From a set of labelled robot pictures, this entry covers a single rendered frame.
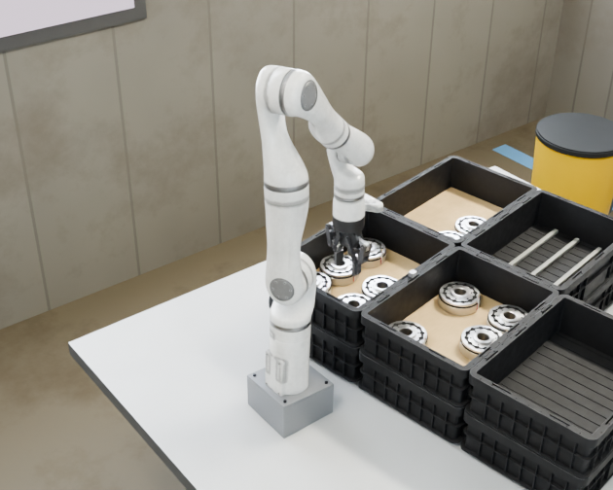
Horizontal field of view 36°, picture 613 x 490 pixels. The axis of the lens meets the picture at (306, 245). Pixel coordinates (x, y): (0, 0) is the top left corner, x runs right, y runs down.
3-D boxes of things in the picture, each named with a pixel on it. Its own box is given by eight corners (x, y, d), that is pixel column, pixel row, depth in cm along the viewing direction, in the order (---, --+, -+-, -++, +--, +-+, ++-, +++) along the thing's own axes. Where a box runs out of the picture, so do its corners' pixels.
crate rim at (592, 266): (560, 299, 225) (561, 292, 223) (457, 252, 242) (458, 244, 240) (637, 234, 249) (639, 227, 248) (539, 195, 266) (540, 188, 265)
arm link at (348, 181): (321, 193, 215) (353, 204, 211) (321, 133, 207) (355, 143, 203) (338, 182, 220) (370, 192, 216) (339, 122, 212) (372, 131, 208)
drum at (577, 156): (619, 253, 406) (647, 132, 374) (573, 287, 385) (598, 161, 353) (547, 221, 428) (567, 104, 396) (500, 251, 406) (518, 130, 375)
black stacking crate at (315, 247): (355, 353, 222) (357, 314, 216) (266, 301, 239) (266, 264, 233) (452, 282, 247) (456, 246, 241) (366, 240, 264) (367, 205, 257)
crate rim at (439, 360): (464, 381, 200) (465, 372, 199) (357, 321, 217) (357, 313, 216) (560, 299, 225) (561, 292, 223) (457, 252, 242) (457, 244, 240)
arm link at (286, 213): (256, 190, 188) (273, 172, 196) (262, 305, 201) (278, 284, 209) (299, 195, 186) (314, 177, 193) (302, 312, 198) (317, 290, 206)
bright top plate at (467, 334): (486, 360, 214) (487, 358, 213) (451, 339, 220) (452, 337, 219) (513, 340, 220) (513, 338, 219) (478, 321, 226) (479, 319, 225)
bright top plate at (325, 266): (340, 282, 239) (340, 280, 238) (311, 265, 245) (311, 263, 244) (367, 266, 244) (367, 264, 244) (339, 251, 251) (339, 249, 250)
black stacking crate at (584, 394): (583, 485, 188) (594, 444, 182) (461, 414, 205) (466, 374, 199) (670, 388, 213) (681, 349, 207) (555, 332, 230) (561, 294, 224)
